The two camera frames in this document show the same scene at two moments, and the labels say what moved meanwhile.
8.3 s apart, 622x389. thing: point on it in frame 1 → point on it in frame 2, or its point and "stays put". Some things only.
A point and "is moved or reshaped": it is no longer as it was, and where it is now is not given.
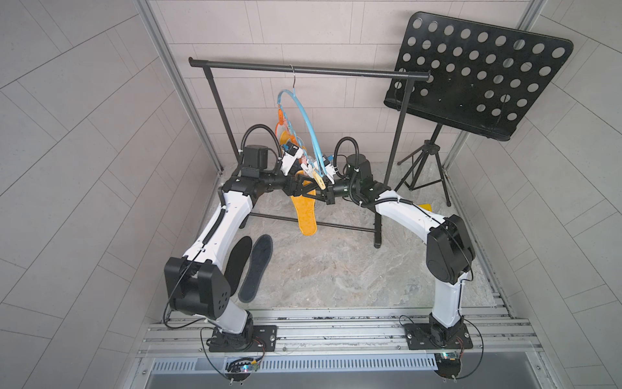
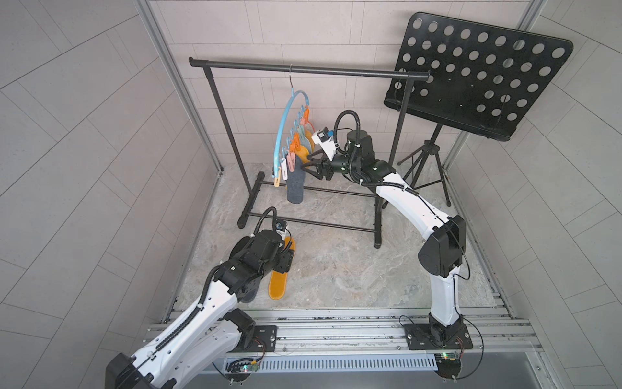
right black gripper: [332, 191] → [325, 164]
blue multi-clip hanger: [290, 132] is moved or reshaped
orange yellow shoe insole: [305, 207] → [279, 279]
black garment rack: [398, 75] stays put
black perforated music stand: [484, 79] stays put
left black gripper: [292, 190] → [286, 258]
